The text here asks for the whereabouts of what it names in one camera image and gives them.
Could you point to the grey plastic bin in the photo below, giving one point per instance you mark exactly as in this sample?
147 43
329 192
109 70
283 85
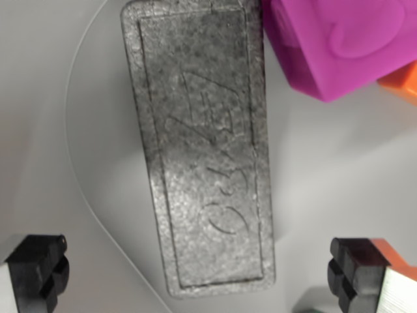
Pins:
49 130

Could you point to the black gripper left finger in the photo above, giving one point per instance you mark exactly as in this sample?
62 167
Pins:
26 270

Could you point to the grey foam block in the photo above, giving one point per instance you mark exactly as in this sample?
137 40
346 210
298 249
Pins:
202 146

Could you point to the purple embossed cube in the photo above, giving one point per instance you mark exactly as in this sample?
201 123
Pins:
332 42

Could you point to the orange rectangular block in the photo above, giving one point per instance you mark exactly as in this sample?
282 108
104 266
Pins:
404 83

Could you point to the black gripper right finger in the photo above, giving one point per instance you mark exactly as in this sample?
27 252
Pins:
358 274

